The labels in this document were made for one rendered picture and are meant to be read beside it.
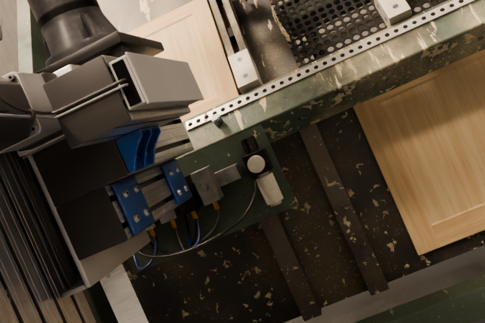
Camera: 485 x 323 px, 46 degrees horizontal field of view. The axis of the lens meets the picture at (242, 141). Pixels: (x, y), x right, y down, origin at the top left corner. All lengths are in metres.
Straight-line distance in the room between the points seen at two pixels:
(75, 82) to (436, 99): 1.26
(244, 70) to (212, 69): 0.15
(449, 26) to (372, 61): 0.21
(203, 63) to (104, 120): 1.06
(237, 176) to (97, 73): 0.82
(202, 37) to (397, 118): 0.65
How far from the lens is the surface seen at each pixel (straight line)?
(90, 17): 1.06
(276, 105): 1.52
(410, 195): 1.79
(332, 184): 1.73
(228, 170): 1.48
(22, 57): 2.19
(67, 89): 0.74
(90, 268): 0.94
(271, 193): 1.46
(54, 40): 1.06
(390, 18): 1.58
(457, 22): 1.57
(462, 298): 1.66
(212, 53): 1.76
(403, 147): 1.77
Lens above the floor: 0.80
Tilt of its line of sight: level
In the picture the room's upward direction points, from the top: 24 degrees counter-clockwise
